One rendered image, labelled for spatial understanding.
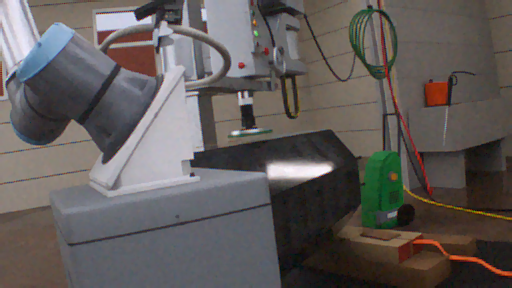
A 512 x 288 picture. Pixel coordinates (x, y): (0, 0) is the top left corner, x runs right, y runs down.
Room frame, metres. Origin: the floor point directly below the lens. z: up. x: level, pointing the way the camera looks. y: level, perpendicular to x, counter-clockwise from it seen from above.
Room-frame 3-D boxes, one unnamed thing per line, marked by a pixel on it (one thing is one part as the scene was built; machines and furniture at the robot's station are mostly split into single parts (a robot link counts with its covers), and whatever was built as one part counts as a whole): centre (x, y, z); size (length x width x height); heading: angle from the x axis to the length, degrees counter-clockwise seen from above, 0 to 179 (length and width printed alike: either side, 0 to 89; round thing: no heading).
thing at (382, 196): (3.45, -0.94, 0.43); 0.35 x 0.35 x 0.87; 21
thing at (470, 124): (4.73, -2.35, 0.43); 1.30 x 0.62 x 0.86; 119
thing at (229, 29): (2.32, -0.01, 1.35); 0.36 x 0.22 x 0.45; 156
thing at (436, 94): (4.85, -2.14, 1.00); 0.50 x 0.22 x 0.33; 119
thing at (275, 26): (2.60, -0.15, 1.33); 0.74 x 0.23 x 0.49; 156
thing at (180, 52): (2.98, 0.18, 1.39); 0.74 x 0.34 x 0.25; 72
